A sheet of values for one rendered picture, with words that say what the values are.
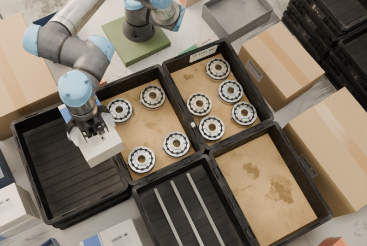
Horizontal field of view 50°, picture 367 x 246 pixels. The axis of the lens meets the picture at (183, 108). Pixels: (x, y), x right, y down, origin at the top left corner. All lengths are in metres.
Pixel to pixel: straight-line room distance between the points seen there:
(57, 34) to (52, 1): 1.91
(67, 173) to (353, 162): 1.07
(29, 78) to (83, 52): 0.66
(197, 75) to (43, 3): 1.58
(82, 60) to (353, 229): 1.28
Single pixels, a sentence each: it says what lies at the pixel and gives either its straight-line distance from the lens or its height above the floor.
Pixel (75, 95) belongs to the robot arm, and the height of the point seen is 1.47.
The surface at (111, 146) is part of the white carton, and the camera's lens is 1.21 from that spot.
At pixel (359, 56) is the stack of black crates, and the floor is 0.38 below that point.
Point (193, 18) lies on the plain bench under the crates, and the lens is 1.95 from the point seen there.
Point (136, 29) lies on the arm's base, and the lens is 1.78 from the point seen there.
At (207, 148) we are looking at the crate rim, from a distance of 1.43.
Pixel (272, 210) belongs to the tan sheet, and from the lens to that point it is 1.54.
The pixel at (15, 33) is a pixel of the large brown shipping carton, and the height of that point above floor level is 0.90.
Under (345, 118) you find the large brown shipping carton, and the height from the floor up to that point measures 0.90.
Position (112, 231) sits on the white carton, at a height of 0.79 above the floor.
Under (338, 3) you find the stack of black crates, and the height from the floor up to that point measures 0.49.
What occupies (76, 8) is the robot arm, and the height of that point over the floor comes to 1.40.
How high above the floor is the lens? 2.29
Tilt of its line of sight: 68 degrees down
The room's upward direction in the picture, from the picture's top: 11 degrees clockwise
